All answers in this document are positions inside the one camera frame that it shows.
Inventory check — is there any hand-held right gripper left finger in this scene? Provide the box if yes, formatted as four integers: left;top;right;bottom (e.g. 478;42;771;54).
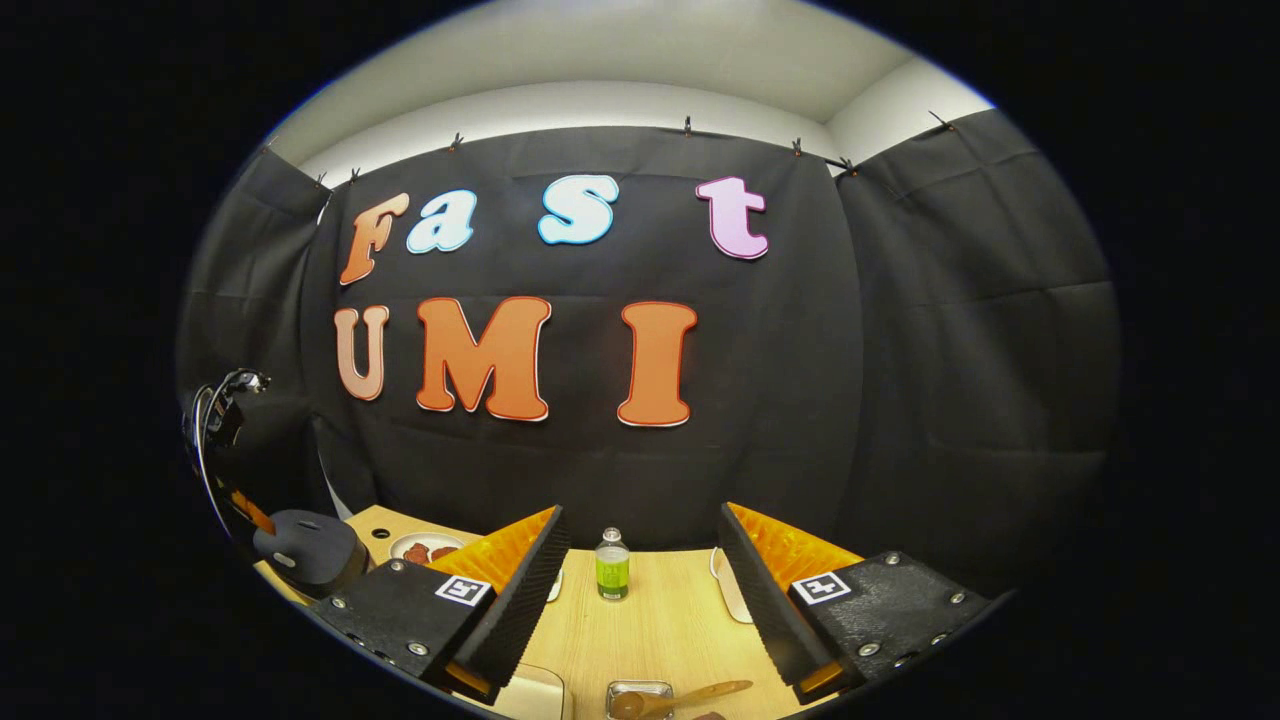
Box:
303;504;572;706

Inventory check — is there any clear plastic rice container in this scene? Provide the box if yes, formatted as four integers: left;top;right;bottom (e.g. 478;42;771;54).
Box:
498;662;567;720

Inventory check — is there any metal chopstick holder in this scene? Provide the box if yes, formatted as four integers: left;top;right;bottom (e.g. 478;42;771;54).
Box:
605;680;675;720

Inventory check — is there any green label plastic bottle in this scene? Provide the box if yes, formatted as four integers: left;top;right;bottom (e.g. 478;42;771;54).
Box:
595;527;632;602

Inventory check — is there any row of small cloth clips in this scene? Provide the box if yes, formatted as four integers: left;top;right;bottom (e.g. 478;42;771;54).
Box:
315;110;958;191

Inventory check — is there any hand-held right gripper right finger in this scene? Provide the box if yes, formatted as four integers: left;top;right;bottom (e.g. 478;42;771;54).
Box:
718;502;1001;707

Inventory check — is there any dark grey rice cooker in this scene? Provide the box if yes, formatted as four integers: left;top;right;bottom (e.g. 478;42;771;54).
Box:
252;509;370;600

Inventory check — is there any white round plate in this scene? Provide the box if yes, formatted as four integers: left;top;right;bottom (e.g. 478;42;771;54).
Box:
389;532;467;567

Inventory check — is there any wooden spoon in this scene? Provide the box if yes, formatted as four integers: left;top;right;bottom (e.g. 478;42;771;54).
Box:
609;679;755;720

